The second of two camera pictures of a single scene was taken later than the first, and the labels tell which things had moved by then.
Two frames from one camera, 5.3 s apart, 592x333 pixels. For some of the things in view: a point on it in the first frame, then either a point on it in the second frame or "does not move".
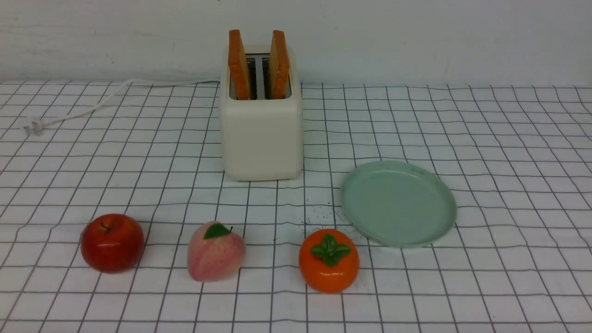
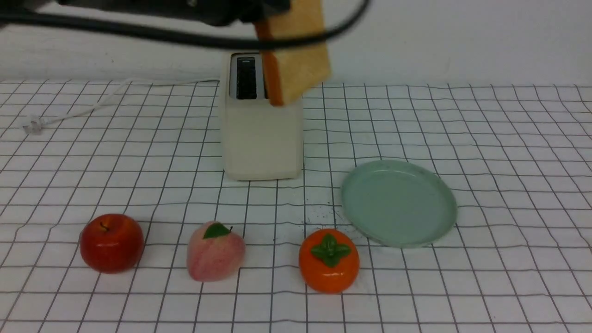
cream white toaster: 263,138 does not move
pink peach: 214,252 does not move
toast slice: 238,66 → 291,71
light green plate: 398,204 does not move
